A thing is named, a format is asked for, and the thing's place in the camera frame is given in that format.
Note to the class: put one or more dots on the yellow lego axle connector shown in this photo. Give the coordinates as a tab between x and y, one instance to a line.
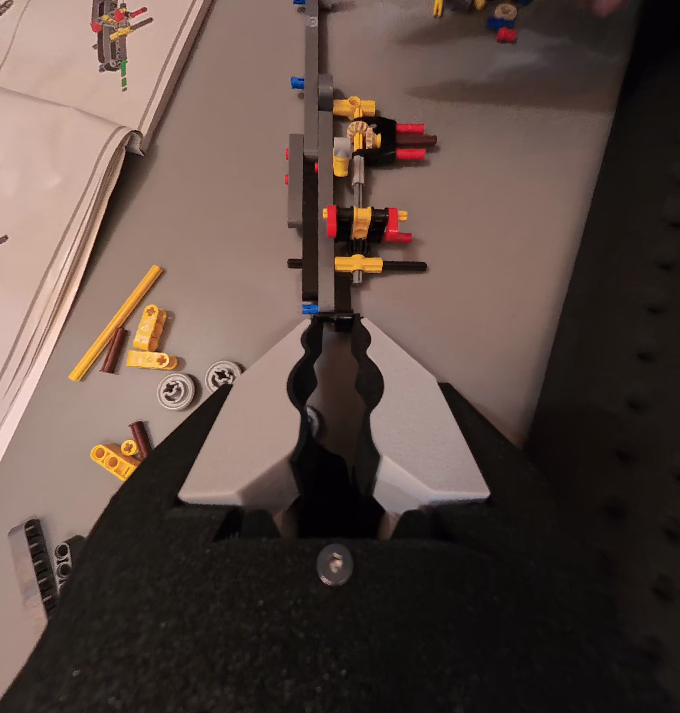
150	360

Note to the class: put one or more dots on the yellow three-hole lego beam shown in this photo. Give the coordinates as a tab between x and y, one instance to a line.
114	459

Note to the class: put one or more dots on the pile of small lego pins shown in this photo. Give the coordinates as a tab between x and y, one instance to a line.
506	34

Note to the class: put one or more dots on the black perforated panel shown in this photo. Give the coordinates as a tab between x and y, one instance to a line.
624	334

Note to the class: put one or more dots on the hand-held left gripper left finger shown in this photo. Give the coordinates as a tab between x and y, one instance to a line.
245	434

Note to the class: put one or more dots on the long yellow lego axle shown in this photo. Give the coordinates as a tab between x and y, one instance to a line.
117	322

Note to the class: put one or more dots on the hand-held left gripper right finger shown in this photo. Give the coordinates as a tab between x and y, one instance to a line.
429	440

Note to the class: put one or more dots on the short brown lego axle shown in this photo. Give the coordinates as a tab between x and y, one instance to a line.
140	440
114	351

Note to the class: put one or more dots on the grey lego wheel hub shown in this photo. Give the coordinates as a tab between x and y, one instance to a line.
223	376
176	391
315	420

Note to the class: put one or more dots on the lego instruction booklet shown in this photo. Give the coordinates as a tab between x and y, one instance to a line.
39	195

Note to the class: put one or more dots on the grey lego beam assembly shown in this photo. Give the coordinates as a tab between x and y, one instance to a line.
324	184

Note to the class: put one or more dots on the yellow angled technic beams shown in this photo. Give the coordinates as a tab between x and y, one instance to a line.
149	328

